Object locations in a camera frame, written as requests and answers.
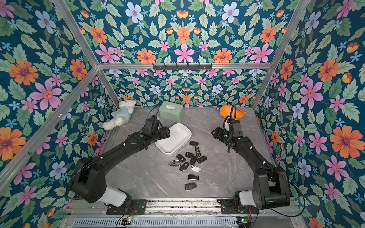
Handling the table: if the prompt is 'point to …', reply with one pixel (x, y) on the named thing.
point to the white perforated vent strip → (157, 223)
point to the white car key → (196, 168)
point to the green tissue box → (171, 112)
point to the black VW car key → (184, 166)
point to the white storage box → (179, 136)
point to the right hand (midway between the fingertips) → (216, 132)
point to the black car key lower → (193, 177)
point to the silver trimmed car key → (175, 163)
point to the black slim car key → (198, 153)
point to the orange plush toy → (225, 110)
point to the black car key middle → (188, 154)
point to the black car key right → (201, 159)
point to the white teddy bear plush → (122, 115)
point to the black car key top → (194, 143)
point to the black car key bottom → (190, 185)
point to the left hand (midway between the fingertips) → (168, 130)
